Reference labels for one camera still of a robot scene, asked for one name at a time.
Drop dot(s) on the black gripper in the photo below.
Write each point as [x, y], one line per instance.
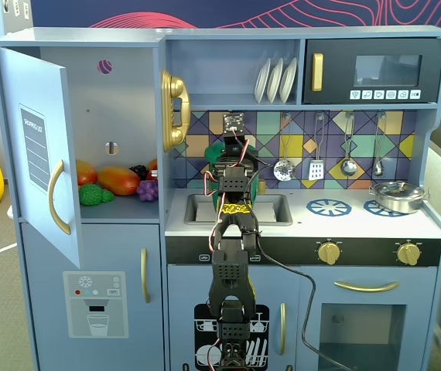
[231, 153]

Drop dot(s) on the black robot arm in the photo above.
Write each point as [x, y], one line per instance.
[230, 278]

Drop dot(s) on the green recipient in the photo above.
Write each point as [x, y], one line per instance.
[212, 158]

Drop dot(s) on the steel toy skimmer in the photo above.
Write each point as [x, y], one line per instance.
[284, 171]

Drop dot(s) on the grey toy sink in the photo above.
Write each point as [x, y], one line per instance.
[274, 210]

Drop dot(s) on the steel toy spatula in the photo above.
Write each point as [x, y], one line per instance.
[316, 170]

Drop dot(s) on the gold toy phone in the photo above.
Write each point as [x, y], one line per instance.
[174, 112]

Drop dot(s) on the white toy plate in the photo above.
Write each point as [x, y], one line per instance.
[288, 80]
[274, 81]
[262, 81]

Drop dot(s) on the red orange toy fruit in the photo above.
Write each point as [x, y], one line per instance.
[152, 170]

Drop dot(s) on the purple toy grapes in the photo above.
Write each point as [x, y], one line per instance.
[148, 190]

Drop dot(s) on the black toy blackberry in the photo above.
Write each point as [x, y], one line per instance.
[138, 172]

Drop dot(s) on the steel toy ladle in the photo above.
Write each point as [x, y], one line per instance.
[349, 167]

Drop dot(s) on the large orange toy mango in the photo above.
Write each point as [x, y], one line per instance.
[118, 181]

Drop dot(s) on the blue toy play kitchen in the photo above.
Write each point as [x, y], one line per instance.
[127, 96]

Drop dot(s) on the gold stove knob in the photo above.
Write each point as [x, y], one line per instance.
[329, 253]
[409, 254]

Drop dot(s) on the steel toy spoon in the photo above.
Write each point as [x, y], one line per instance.
[378, 168]

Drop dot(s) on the blue dishwasher door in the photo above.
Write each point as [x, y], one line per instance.
[189, 293]

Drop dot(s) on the green toy broccoli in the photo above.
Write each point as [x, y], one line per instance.
[93, 194]

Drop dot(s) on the small red orange toy mango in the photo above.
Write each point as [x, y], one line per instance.
[86, 173]

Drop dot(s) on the blue ice dispenser door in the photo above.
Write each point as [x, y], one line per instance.
[100, 251]

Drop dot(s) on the black toy microwave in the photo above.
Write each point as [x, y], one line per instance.
[375, 69]

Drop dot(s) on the steel toy cooking pot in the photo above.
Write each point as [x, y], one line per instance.
[398, 203]

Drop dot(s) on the blue shopping list fridge door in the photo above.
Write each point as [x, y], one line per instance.
[35, 135]

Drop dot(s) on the blue oven door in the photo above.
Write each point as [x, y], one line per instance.
[367, 336]

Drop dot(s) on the small wrist camera board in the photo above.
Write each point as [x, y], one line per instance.
[233, 123]

